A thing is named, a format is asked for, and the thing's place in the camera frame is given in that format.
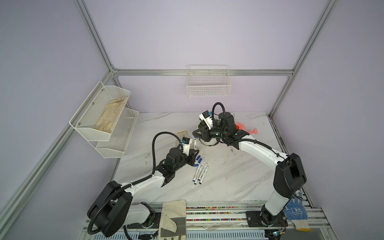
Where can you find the beige glove in rack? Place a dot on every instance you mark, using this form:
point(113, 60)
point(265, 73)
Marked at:
point(110, 115)

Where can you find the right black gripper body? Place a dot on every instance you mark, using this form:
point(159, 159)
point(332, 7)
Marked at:
point(216, 132)

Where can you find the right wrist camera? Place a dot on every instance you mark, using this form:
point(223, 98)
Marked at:
point(206, 120)

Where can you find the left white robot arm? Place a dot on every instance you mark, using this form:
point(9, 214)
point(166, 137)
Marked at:
point(115, 207)

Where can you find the white two-tier mesh rack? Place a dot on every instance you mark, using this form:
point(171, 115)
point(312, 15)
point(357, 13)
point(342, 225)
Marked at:
point(112, 145)

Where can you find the beige canvas glove front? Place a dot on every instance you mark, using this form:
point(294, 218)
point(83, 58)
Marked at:
point(173, 221)

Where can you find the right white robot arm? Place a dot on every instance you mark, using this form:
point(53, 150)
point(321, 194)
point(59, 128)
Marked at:
point(289, 173)

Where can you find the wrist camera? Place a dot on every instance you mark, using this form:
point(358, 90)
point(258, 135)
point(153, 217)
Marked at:
point(186, 145)
point(206, 120)

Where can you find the green potted plant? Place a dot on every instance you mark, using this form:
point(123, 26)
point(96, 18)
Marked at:
point(212, 142)

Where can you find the pink watering can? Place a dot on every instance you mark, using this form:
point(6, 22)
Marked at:
point(242, 127)

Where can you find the blue dotted work glove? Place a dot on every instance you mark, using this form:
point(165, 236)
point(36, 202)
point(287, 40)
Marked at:
point(296, 213)

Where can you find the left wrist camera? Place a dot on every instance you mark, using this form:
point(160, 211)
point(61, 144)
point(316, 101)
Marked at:
point(186, 145)

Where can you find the aluminium frame rails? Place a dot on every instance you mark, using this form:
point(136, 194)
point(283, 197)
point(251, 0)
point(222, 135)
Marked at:
point(53, 61)

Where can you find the white knit work glove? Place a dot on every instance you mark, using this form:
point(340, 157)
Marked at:
point(183, 135)

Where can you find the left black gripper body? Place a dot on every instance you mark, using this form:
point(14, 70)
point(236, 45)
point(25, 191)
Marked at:
point(185, 160)

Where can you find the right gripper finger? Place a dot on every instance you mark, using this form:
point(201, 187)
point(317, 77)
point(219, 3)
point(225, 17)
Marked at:
point(203, 137)
point(201, 131)

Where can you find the white wire wall basket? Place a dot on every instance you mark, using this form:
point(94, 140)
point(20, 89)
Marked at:
point(208, 81)

